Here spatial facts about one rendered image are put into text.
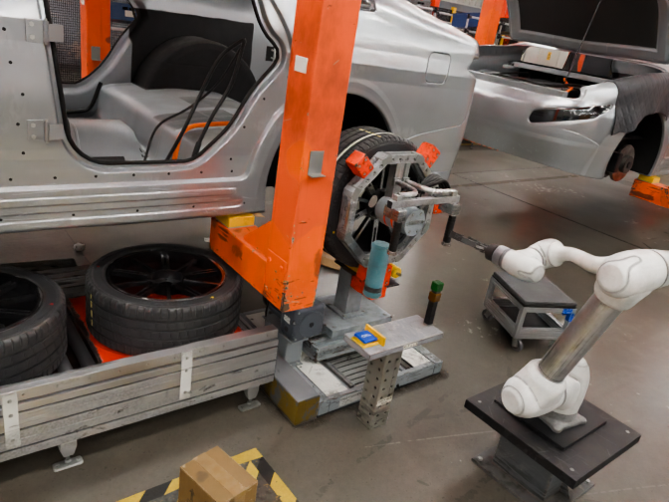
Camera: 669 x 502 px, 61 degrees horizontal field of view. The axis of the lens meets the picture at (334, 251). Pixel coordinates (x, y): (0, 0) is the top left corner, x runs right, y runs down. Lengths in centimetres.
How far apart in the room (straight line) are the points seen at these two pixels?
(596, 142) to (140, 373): 385
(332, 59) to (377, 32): 83
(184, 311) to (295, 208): 60
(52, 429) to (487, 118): 406
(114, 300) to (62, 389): 41
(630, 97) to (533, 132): 74
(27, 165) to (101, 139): 90
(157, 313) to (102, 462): 58
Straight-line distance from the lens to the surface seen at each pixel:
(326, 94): 206
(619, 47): 580
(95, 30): 456
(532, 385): 219
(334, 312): 298
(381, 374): 246
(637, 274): 189
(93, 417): 229
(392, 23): 293
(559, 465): 231
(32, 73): 224
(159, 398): 235
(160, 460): 240
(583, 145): 493
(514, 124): 499
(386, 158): 251
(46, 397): 218
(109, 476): 236
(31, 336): 222
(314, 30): 203
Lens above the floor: 165
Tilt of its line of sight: 22 degrees down
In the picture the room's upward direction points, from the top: 9 degrees clockwise
